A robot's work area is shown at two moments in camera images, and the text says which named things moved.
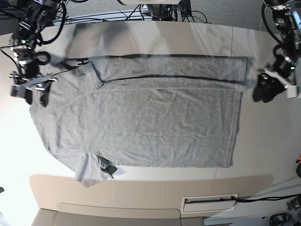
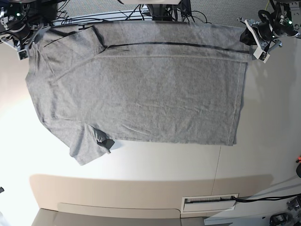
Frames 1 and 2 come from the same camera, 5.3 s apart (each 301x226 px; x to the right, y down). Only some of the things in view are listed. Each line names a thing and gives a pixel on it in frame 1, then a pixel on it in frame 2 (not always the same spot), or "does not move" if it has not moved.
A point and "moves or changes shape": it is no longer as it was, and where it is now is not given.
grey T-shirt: [158, 111] moves or changes shape
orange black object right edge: [299, 160] does not move
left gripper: [37, 82] -> [26, 35]
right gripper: [269, 86] -> [255, 33]
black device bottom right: [282, 219] does not move
